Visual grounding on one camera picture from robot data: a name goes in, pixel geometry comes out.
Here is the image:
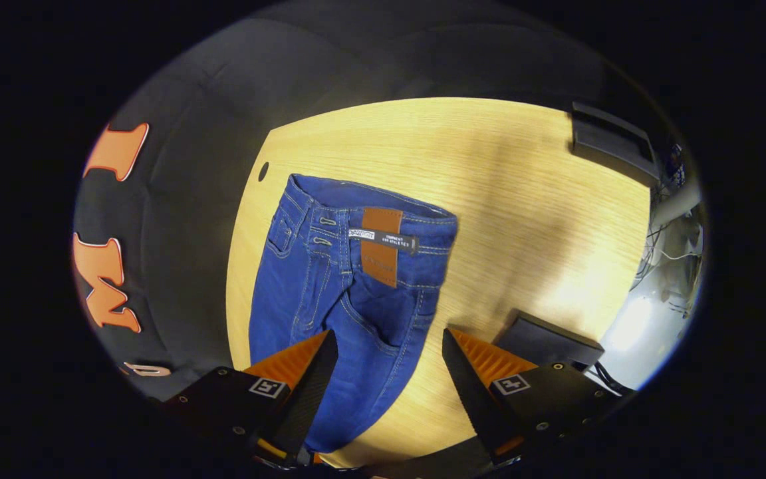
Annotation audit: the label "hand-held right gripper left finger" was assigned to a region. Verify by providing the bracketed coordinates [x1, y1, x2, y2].
[150, 329, 339, 466]

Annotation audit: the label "blue denim jeans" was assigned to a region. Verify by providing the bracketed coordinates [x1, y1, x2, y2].
[248, 174, 458, 454]

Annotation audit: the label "white metal pole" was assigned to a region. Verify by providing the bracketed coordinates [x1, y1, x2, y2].
[649, 181, 703, 230]

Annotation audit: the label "black backdrop cloth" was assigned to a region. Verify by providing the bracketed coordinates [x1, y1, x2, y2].
[72, 3, 663, 403]

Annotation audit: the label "bundle of thin cables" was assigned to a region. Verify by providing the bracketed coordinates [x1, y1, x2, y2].
[630, 220, 702, 317]

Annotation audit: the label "black flat box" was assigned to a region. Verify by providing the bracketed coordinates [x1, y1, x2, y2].
[493, 311, 605, 373]
[570, 101, 661, 188]

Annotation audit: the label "black cable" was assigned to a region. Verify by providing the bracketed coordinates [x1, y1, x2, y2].
[586, 361, 633, 395]

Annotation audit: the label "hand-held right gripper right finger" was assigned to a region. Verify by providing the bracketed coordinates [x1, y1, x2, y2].
[442, 327, 633, 468]

